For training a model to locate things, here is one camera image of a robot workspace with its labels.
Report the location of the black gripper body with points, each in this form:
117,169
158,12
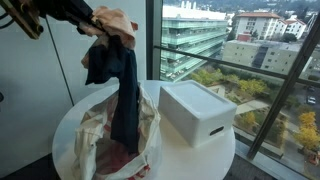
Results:
63,8

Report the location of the navy blue t-shirt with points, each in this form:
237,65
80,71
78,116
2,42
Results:
126,100

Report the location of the pink t-shirt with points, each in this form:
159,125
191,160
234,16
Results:
113,160

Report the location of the white plastic bag red logo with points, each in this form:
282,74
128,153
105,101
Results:
150,133

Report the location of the white plastic storage box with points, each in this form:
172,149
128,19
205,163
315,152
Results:
196,110

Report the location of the tan wrist camera mount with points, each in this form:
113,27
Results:
23,16

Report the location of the dark window frame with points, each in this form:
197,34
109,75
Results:
153,33

